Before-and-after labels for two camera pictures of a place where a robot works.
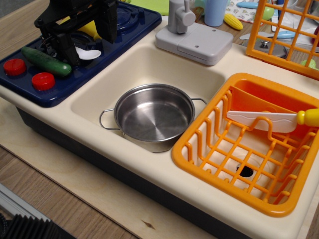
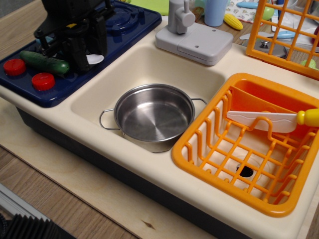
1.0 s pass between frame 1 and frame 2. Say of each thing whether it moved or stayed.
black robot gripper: moved
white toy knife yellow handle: stayed
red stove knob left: stayed
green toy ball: stayed
